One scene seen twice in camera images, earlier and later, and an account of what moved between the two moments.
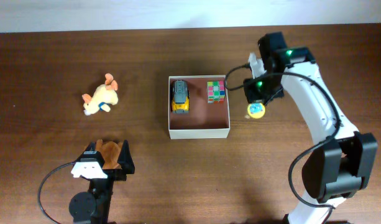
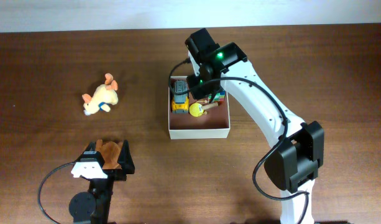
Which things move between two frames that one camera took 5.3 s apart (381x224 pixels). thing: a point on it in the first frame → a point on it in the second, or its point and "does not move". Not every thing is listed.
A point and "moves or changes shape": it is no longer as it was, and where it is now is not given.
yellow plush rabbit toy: [104, 95] does not move
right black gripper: [254, 97] → [197, 92]
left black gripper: [126, 162] does not move
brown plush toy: [110, 152] does not move
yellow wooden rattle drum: [256, 110] moves or changes shape
